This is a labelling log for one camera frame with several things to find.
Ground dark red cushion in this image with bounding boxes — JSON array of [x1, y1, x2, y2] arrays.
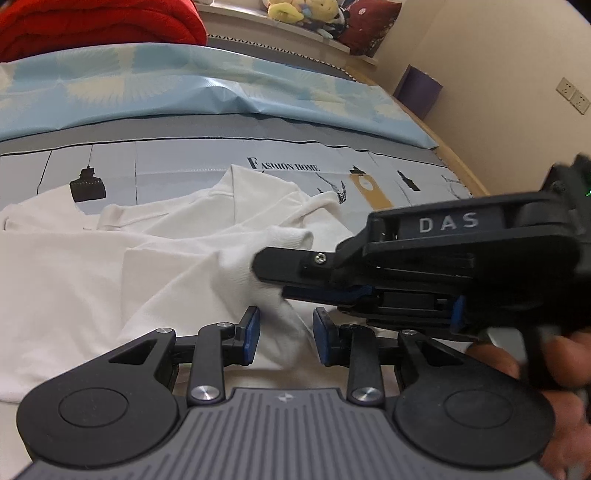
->
[[338, 0, 403, 57]]

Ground red folded blanket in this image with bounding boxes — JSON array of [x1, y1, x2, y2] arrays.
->
[[1, 0, 207, 62]]

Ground wooden bed side rail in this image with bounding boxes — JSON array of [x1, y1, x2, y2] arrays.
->
[[341, 64, 491, 198]]

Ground light blue patterned sheet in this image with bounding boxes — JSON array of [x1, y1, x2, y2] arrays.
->
[[1, 43, 438, 149]]

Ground wall power socket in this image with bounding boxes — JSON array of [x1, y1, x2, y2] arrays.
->
[[556, 78, 590, 115]]

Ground white small garment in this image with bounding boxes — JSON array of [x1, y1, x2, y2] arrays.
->
[[1, 166, 349, 403]]

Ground person right hand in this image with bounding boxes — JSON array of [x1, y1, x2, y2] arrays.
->
[[466, 333, 591, 480]]

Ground purple box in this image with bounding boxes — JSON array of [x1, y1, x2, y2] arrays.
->
[[394, 65, 443, 120]]

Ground printed deer bed sheet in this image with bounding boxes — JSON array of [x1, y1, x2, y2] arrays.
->
[[1, 138, 471, 223]]

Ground yellow plush toys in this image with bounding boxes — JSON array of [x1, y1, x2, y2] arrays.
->
[[263, 0, 349, 39]]

